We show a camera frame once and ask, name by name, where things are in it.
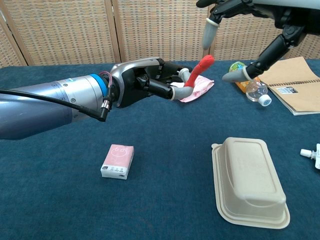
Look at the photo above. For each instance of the white spouted drink pouch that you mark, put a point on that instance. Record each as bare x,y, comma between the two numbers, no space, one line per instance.
312,155

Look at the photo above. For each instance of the beige pulp food container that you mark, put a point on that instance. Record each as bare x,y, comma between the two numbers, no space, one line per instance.
250,180

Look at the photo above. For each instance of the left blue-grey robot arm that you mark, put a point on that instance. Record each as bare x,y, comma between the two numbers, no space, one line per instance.
37,117

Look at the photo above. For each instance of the brown spiral notebook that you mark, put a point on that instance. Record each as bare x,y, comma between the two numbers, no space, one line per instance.
297,85

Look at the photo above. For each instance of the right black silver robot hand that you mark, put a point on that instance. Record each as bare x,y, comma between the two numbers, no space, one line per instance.
292,17

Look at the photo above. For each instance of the orange label plastic bottle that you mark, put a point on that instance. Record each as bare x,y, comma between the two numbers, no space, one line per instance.
255,91

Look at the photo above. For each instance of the blue felt table cover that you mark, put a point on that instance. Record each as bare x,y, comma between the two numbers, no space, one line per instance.
162,137

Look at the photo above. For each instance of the pink pocket tissue pack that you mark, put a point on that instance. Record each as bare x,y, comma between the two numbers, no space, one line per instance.
117,160

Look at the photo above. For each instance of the pink white wet wipes pack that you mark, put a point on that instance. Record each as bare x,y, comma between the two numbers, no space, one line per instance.
202,87

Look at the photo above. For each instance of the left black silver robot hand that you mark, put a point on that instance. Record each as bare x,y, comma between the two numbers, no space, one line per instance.
130,80

